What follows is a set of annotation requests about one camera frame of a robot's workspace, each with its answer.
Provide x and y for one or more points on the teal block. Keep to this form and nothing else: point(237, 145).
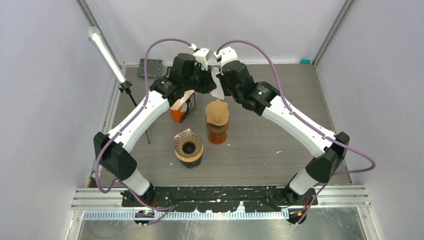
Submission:
point(305, 61)

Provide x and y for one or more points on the amber glass carafe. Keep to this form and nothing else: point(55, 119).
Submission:
point(217, 138)

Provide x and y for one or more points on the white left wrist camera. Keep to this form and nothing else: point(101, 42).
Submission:
point(201, 55)

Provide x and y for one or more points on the white paper coffee filter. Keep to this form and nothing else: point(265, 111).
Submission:
point(218, 91)

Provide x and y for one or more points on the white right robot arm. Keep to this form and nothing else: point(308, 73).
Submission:
point(327, 155)

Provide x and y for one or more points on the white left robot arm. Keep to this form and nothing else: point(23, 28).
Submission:
point(112, 150)

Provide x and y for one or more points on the silver microphone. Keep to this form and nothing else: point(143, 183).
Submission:
point(96, 38)

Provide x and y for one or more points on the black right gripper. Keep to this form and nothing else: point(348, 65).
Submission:
point(221, 81)

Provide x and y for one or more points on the dark grey studded plate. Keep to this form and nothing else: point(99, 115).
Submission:
point(154, 68)

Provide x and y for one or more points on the grey ribbed dripper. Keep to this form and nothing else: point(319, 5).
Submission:
point(188, 145)

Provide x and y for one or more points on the coffee paper filter box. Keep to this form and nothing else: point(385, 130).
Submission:
point(183, 106)

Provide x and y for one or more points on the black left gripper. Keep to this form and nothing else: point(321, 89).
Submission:
point(209, 84)

